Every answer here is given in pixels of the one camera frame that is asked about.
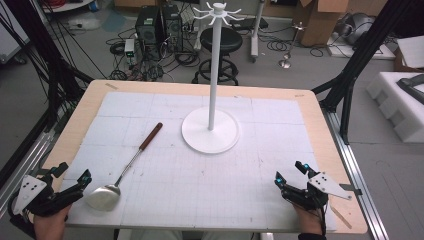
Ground thin metal floor stand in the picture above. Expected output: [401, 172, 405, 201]
[278, 21, 308, 70]

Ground small grey power box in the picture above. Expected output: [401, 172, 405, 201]
[123, 38, 137, 66]

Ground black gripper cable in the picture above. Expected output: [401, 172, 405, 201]
[318, 205, 330, 236]

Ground metal table bracket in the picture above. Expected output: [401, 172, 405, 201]
[339, 182, 363, 197]

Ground white grid mat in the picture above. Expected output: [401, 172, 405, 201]
[60, 91, 338, 233]

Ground brown cardboard box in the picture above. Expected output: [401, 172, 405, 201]
[292, 0, 352, 48]

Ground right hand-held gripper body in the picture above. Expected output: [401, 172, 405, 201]
[281, 171, 354, 212]

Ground grey helmet-like device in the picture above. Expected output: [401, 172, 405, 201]
[335, 12, 377, 46]

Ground white foam block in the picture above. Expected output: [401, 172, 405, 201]
[365, 71, 424, 144]

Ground black sleeve cuff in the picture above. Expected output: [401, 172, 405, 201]
[297, 232, 328, 240]

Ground person's right hand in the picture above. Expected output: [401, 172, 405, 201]
[292, 202, 325, 236]

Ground white floor stand post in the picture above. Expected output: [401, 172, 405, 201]
[249, 0, 268, 63]

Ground aluminium rail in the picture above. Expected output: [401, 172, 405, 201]
[322, 108, 390, 240]
[0, 128, 56, 218]

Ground white box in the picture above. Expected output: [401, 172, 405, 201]
[395, 34, 424, 70]

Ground metal spatula with brown handle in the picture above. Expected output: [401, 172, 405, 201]
[85, 121, 164, 212]

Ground black computer tower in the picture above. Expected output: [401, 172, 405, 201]
[134, 5, 162, 62]
[161, 3, 185, 53]

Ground black floor cables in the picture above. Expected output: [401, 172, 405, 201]
[105, 28, 201, 83]

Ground black metal frame with cables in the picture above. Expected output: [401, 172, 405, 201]
[0, 0, 95, 131]

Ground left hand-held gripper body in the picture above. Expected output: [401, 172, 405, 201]
[12, 173, 85, 218]

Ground white hook rack stand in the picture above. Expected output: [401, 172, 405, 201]
[181, 1, 246, 155]

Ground black round stool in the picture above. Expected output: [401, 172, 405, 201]
[191, 26, 245, 87]

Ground black device on foam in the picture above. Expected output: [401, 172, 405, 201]
[396, 73, 424, 106]

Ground person's left hand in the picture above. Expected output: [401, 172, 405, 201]
[32, 204, 73, 240]

